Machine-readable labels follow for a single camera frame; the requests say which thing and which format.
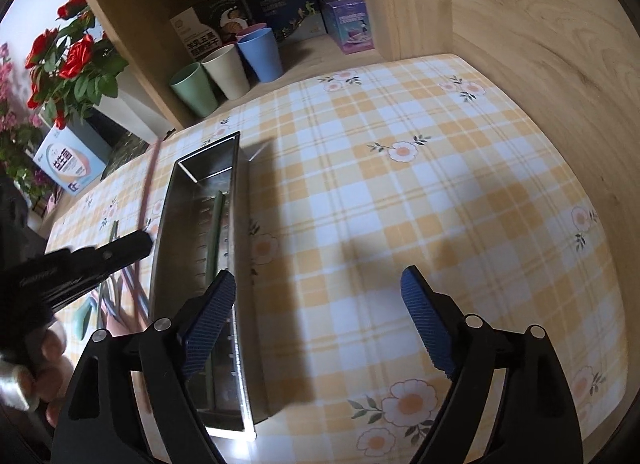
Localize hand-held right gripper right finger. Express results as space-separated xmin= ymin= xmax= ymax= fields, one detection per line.
xmin=400 ymin=265 xmax=585 ymax=464

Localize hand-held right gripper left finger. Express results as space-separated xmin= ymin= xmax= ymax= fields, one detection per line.
xmin=50 ymin=269 xmax=237 ymax=464

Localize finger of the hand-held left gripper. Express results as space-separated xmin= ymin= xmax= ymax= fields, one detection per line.
xmin=30 ymin=230 xmax=153 ymax=313

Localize stainless steel utensil tray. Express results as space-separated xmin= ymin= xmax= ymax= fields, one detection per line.
xmin=149 ymin=131 xmax=271 ymax=441

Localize mint green spoon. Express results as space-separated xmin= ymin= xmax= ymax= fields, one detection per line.
xmin=74 ymin=294 xmax=101 ymax=340

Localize person's left hand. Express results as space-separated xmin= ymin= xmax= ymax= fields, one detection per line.
xmin=27 ymin=320 xmax=77 ymax=428

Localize gold patterned tray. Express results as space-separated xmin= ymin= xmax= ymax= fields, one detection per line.
xmin=100 ymin=109 xmax=151 ymax=182

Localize light blue box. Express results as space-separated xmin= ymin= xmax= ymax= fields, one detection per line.
xmin=32 ymin=125 xmax=108 ymax=197

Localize checked floral tablecloth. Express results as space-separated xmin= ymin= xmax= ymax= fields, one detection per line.
xmin=45 ymin=54 xmax=626 ymax=464

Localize pink flower plant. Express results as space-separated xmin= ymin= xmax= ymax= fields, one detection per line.
xmin=0 ymin=41 xmax=51 ymax=195

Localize green cup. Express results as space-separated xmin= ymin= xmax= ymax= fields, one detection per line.
xmin=169 ymin=62 xmax=220 ymax=117

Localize potted red rose plant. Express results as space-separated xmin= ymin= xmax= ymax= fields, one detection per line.
xmin=25 ymin=0 xmax=173 ymax=145

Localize beige cup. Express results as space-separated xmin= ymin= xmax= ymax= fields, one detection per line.
xmin=201 ymin=44 xmax=251 ymax=100

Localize white snack box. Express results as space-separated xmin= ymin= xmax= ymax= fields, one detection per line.
xmin=169 ymin=6 xmax=223 ymax=62

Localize blue cup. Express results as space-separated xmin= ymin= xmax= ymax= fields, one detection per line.
xmin=236 ymin=27 xmax=283 ymax=84

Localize wooden shelf unit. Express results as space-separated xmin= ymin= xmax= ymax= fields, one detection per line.
xmin=65 ymin=0 xmax=640 ymax=464

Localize pink cup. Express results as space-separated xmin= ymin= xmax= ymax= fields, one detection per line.
xmin=235 ymin=22 xmax=268 ymax=42

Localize dark box with moon print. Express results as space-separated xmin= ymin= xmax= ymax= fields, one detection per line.
xmin=195 ymin=0 xmax=251 ymax=45

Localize dark blue box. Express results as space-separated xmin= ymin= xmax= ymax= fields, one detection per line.
xmin=245 ymin=0 xmax=328 ymax=42

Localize purple box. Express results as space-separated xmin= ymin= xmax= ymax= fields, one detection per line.
xmin=320 ymin=0 xmax=376 ymax=55

